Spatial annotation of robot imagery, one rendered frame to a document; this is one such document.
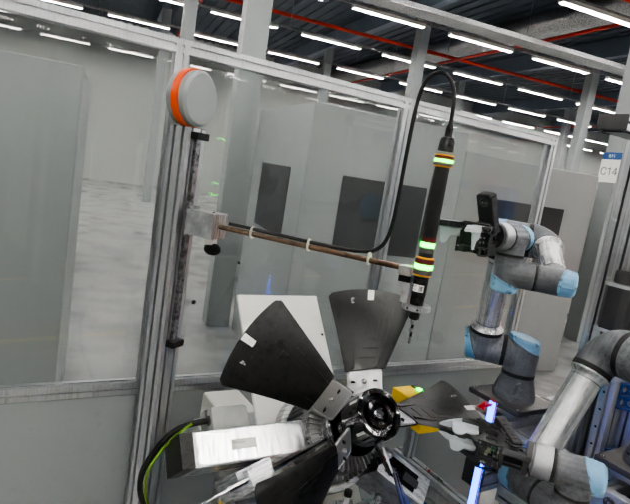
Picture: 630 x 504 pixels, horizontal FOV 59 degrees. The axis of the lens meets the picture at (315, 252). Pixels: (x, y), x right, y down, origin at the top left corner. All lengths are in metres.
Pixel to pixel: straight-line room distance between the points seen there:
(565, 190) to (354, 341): 4.68
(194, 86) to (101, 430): 1.08
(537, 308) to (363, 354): 4.68
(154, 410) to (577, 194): 5.00
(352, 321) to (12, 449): 1.06
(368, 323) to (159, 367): 0.63
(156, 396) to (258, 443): 0.49
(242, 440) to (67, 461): 0.77
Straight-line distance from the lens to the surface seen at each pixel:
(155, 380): 1.72
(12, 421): 1.87
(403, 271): 1.32
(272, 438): 1.35
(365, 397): 1.30
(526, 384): 2.16
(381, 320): 1.46
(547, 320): 6.15
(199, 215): 1.55
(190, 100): 1.57
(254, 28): 5.67
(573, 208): 6.05
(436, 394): 1.57
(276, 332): 1.27
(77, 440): 1.93
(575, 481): 1.41
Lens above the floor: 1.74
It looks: 8 degrees down
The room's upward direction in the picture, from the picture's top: 9 degrees clockwise
